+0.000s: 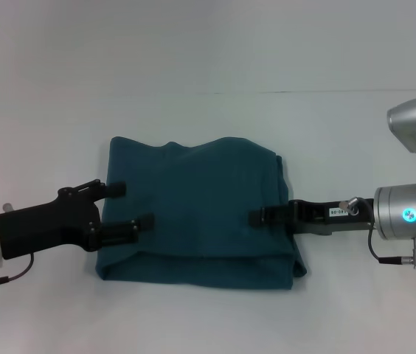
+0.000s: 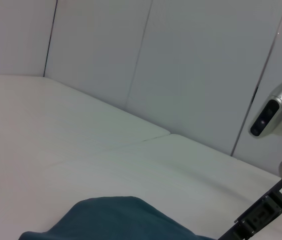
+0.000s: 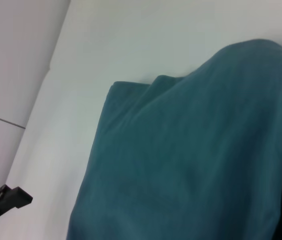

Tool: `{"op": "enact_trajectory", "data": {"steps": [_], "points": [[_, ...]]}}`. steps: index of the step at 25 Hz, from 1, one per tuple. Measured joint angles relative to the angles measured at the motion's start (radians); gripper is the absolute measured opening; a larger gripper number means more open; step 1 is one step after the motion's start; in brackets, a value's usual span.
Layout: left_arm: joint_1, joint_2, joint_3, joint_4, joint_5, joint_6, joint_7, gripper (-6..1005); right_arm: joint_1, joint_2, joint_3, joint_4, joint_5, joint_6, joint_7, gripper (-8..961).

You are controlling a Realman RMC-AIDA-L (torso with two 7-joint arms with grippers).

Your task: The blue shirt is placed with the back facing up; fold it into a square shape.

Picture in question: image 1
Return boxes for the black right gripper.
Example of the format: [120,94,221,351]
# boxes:
[248,197,377,237]

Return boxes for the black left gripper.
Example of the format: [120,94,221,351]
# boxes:
[0,178,156,261]

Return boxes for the teal blue shirt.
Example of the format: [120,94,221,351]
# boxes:
[94,135,309,292]

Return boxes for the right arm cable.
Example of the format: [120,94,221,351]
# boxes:
[367,221,416,266]

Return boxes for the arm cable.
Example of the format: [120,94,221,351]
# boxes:
[0,252,35,292]
[367,221,416,266]

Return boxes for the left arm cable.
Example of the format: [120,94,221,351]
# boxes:
[0,252,35,292]

